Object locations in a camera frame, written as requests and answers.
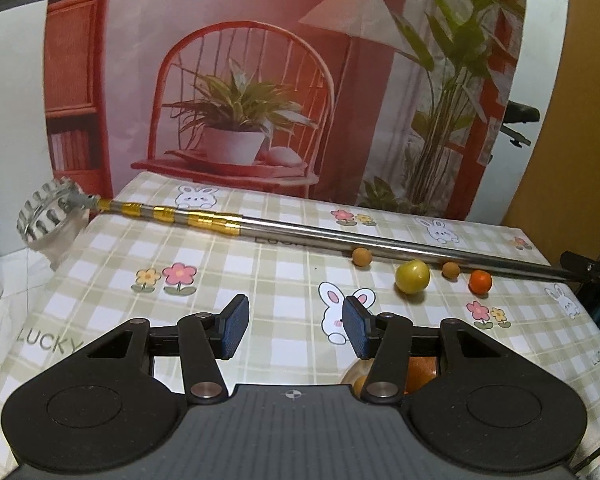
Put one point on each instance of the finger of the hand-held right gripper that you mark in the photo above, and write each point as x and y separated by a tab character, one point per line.
577	261

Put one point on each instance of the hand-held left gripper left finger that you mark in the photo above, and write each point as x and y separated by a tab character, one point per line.
235	327

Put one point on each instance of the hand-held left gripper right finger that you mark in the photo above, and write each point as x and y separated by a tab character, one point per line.
357	327

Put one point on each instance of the cream ceramic bowl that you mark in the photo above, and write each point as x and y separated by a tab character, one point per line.
349	377

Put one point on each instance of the brown longan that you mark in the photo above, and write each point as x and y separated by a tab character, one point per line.
360	256
450	270

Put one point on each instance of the small yellow apple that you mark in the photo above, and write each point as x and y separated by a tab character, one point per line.
412	276

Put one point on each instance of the small orange tangerine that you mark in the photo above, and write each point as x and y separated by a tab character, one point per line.
422	372
480	281

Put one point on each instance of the checkered bunny tablecloth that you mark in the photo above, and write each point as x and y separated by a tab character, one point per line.
280	280

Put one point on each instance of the telescopic metal pole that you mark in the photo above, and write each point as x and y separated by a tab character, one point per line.
305	232

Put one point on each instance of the wooden board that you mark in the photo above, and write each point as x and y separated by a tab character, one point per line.
570	135

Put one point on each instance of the black exercise bike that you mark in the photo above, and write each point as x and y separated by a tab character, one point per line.
520	115

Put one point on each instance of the glass ashtray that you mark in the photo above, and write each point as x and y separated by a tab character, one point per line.
45	215

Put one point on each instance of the printed room scene backdrop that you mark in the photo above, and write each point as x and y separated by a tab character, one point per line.
280	60

